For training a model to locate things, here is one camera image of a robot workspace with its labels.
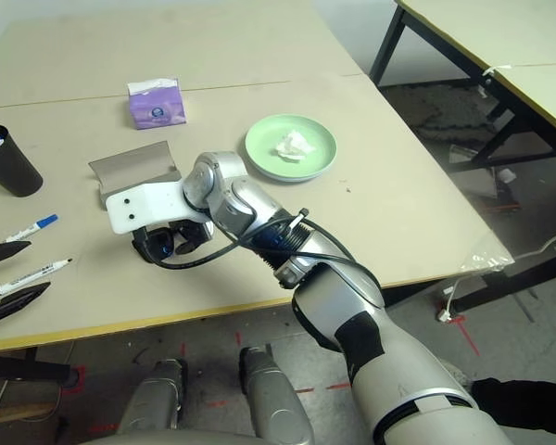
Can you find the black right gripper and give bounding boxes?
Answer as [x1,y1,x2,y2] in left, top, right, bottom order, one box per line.
[174,221,215,256]

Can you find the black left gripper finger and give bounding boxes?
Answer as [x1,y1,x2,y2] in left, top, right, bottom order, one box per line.
[0,281,52,327]
[0,240,32,267]

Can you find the black sunglasses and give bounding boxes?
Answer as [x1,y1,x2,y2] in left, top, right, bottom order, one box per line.
[130,227,182,266]

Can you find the green plate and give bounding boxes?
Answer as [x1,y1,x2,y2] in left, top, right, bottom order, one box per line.
[244,114,339,182]

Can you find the white tissue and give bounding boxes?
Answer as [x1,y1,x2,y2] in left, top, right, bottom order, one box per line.
[272,131,318,163]

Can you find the uncapped black tip marker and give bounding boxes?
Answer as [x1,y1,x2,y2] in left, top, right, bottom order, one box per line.
[0,258,74,299]

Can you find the black metal table leg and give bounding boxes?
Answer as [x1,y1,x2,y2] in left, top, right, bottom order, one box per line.
[0,347,73,383]

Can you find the black pen holder cup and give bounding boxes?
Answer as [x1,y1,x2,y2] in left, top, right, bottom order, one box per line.
[0,123,44,198]

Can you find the grey open glasses case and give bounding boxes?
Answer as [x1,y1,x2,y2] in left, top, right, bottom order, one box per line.
[87,141,183,210]

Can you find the wooden plank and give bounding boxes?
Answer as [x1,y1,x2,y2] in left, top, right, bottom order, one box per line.
[0,400,57,426]

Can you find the light blue plate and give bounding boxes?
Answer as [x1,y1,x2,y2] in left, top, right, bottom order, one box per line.
[249,159,337,184]

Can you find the purple tissue pack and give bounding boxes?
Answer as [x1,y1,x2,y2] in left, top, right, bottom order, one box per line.
[127,76,188,132]

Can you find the silver robot left leg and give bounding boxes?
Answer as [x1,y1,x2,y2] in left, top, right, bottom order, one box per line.
[120,357,189,433]

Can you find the silver robot leg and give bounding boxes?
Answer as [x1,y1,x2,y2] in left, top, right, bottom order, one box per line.
[120,357,189,433]
[238,345,316,445]

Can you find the silver robot right leg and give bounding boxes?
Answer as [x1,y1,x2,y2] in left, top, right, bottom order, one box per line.
[238,345,316,445]

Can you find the grey robot torso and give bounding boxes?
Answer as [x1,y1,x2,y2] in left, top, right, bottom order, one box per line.
[81,428,260,445]

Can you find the clear plastic film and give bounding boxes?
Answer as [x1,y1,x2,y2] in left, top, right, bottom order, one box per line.
[460,235,514,275]

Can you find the bystander black trousers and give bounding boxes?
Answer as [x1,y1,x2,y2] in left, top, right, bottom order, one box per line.
[471,377,556,438]

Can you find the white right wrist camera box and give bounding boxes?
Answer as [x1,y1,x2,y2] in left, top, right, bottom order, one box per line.
[104,181,210,235]

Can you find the white floor cable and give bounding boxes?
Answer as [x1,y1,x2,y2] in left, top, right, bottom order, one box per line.
[437,229,556,322]

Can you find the beige table black frame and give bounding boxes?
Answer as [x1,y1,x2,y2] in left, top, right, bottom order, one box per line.
[368,0,556,316]

